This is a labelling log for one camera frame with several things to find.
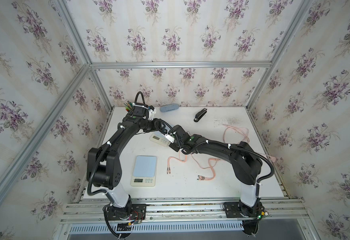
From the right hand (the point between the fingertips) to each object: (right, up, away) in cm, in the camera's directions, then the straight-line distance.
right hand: (174, 138), depth 91 cm
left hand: (-8, +8, -2) cm, 11 cm away
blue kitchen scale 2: (-10, -1, +9) cm, 14 cm away
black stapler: (+19, +16, +20) cm, 32 cm away
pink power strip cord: (+64, -14, +5) cm, 65 cm away
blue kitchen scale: (-18, -19, -2) cm, 26 cm away
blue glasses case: (-5, +22, +28) cm, 36 cm away
